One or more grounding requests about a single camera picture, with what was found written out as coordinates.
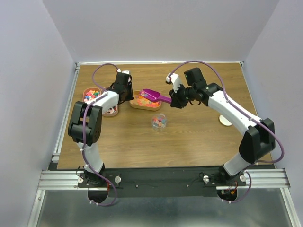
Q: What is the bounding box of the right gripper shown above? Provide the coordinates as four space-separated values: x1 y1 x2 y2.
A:
168 83 196 109

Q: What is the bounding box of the orange tray of star candies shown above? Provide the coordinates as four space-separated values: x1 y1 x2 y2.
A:
129 90 161 111

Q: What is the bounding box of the magenta plastic scoop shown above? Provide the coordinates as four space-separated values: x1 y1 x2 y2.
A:
140 88 171 104

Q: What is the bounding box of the clear plastic cup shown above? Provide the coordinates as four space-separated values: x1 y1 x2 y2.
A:
151 113 167 131

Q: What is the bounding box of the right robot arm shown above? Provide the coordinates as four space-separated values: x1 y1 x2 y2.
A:
166 68 276 185

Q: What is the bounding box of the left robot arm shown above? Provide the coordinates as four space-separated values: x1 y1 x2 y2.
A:
68 70 134 187

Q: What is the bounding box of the pink tray of wrapped candies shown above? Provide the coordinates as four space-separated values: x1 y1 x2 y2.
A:
82 87 102 102

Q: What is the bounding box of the pink tray of lollipops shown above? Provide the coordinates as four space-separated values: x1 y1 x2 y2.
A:
98 87 119 117

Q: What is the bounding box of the white round lid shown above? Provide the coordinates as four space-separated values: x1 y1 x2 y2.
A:
219 115 232 127

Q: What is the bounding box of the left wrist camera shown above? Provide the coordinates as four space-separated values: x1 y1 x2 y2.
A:
115 69 132 84

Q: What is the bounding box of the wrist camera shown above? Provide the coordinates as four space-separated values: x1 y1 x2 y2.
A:
115 69 132 84
165 73 182 93

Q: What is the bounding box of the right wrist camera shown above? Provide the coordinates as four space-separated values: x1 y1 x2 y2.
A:
165 73 182 93

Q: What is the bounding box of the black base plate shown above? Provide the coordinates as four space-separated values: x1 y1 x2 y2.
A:
76 166 248 201

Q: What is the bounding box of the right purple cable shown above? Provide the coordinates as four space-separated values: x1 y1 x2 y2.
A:
169 60 285 204

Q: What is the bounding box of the aluminium frame rail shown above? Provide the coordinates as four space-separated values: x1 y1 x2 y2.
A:
28 166 303 227

